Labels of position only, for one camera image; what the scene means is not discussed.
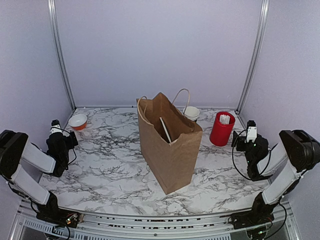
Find right aluminium frame post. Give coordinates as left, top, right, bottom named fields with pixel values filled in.
left=236, top=0, right=270, bottom=115

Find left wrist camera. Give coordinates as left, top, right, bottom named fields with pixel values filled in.
left=49, top=119, right=63, bottom=137

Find stack of paper cups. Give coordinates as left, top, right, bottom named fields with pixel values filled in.
left=183, top=106, right=200, bottom=122

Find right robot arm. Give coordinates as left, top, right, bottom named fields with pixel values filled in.
left=230, top=127, right=320, bottom=229

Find red cylindrical holder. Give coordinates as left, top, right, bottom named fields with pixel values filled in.
left=209, top=111, right=236, bottom=147

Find white and orange bowl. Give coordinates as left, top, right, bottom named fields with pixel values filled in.
left=68, top=114, right=88, bottom=131

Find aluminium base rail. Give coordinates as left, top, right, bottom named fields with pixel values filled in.
left=8, top=200, right=302, bottom=240

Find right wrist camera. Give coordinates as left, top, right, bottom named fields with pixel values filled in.
left=245, top=120, right=258, bottom=143

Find aluminium frame post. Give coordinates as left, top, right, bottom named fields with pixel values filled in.
left=47, top=0, right=76, bottom=112
left=236, top=0, right=270, bottom=115

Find white sugar packets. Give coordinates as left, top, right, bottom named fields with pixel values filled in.
left=219, top=114, right=231, bottom=125

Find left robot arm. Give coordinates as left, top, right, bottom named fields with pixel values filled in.
left=0, top=126, right=81, bottom=228

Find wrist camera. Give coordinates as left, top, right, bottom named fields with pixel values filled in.
left=245, top=120, right=258, bottom=143
left=49, top=119, right=63, bottom=137

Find white straw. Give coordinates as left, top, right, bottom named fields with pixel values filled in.
left=159, top=117, right=172, bottom=143

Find left aluminium frame post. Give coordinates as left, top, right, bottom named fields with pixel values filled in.
left=47, top=0, right=76, bottom=112

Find brown paper bag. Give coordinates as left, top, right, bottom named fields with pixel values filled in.
left=136, top=92, right=203, bottom=195

